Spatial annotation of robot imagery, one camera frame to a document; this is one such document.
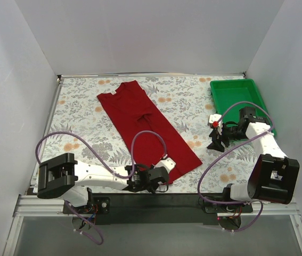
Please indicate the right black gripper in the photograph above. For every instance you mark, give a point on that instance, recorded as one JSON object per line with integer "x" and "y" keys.
{"x": 222, "y": 136}

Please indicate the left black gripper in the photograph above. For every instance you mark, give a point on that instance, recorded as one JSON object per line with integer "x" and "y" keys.
{"x": 160, "y": 176}

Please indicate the red t shirt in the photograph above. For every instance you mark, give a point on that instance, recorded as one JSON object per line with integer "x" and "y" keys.
{"x": 132, "y": 111}

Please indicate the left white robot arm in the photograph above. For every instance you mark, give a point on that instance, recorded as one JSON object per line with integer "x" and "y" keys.
{"x": 68, "y": 179}

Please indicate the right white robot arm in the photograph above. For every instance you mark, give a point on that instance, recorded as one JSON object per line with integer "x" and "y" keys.
{"x": 274, "y": 175}

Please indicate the green plastic tray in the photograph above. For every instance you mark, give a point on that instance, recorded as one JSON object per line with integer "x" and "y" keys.
{"x": 230, "y": 96}

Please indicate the floral patterned table mat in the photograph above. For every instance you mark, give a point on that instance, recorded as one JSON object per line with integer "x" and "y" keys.
{"x": 79, "y": 125}

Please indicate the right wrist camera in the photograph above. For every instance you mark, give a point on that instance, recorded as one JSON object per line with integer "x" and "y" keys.
{"x": 215, "y": 122}

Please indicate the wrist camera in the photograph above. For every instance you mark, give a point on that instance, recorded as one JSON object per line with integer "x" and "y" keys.
{"x": 167, "y": 163}
{"x": 215, "y": 122}

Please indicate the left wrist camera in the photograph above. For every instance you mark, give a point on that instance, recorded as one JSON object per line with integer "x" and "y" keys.
{"x": 167, "y": 163}

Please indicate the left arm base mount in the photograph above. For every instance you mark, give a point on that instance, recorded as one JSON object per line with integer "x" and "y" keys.
{"x": 90, "y": 210}

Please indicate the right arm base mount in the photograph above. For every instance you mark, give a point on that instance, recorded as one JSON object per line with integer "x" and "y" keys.
{"x": 228, "y": 216}

